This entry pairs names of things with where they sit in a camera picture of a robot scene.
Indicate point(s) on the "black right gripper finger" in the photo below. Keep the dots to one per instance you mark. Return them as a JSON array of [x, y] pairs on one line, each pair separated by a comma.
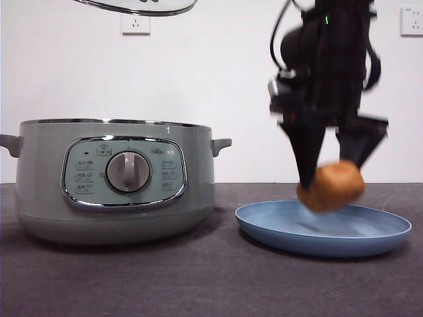
[[305, 148], [360, 142]]

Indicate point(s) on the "brown potato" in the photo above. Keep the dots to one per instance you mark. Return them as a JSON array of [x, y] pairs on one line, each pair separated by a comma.
[[333, 188]]

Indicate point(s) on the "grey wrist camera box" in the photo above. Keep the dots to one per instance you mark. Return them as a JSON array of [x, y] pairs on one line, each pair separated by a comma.
[[281, 90]]

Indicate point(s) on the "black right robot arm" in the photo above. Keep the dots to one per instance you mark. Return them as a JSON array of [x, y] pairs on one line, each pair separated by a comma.
[[337, 66]]

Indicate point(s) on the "light blue round plate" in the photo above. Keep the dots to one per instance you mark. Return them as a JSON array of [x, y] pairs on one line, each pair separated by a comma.
[[274, 224]]

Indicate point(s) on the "glass lid with green knob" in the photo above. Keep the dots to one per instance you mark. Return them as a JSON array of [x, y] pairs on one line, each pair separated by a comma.
[[148, 8]]

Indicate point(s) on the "pale green electric steamer pot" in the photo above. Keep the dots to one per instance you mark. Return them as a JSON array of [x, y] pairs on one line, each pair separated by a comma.
[[43, 171]]

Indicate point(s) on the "white wall socket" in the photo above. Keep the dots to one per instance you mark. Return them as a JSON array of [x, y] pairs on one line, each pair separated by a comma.
[[412, 21], [135, 24]]

